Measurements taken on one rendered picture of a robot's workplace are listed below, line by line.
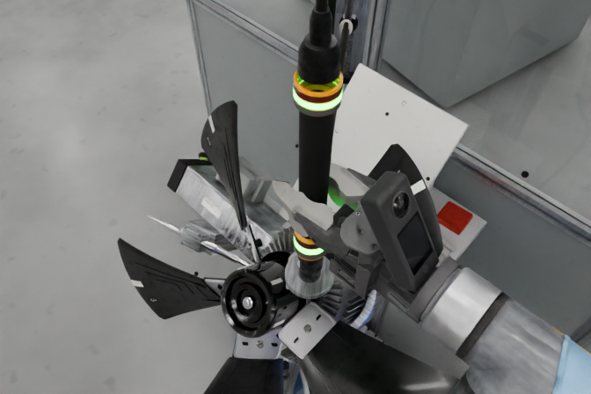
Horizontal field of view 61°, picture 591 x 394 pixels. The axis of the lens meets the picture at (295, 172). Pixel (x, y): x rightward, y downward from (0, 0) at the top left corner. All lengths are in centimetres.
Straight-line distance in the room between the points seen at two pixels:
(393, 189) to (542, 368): 19
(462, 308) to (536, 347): 7
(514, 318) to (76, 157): 263
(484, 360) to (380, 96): 66
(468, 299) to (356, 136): 62
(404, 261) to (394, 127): 58
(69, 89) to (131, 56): 44
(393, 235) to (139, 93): 280
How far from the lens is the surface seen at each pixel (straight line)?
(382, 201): 44
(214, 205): 113
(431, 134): 100
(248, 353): 98
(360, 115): 106
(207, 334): 221
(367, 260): 51
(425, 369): 89
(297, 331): 91
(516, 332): 50
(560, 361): 50
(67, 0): 418
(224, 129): 91
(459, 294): 50
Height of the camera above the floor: 203
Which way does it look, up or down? 51 degrees down
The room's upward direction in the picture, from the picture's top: straight up
